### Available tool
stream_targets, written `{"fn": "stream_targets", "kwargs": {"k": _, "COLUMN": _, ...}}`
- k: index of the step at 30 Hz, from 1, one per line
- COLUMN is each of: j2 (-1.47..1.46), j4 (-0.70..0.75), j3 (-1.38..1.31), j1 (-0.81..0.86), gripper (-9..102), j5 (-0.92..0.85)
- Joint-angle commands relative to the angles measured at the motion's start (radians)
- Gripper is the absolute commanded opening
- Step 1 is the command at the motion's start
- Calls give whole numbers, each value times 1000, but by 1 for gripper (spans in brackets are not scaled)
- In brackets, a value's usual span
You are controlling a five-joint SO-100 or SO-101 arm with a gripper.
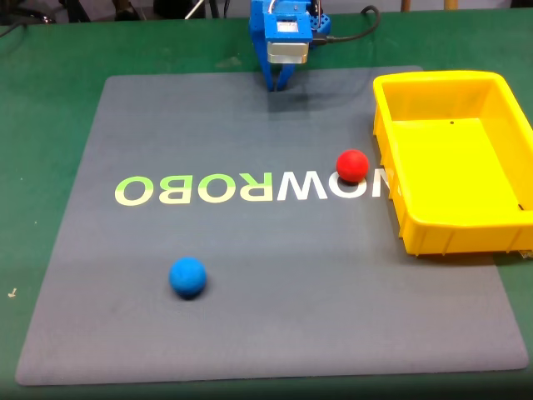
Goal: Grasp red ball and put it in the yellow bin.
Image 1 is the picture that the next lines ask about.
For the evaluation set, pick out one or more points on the red ball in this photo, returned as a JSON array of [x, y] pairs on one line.
[[352, 165]]

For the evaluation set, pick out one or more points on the yellow plastic bin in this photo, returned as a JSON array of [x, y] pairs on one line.
[[449, 175]]

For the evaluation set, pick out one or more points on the blue ball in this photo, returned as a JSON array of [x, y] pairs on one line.
[[187, 277]]

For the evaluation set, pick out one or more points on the white rod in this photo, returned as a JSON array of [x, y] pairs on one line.
[[195, 9]]

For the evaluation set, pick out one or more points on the wooden leg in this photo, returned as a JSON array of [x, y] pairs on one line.
[[449, 4], [405, 5]]

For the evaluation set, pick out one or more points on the grey mat with lettering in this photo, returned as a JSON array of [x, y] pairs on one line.
[[250, 271]]

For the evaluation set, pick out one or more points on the green table cloth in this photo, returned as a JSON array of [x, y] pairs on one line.
[[50, 83]]

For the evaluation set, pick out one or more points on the small white scrap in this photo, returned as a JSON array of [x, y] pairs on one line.
[[11, 293]]

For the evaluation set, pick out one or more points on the silver camera with blue mount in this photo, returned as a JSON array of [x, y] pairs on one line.
[[288, 50]]

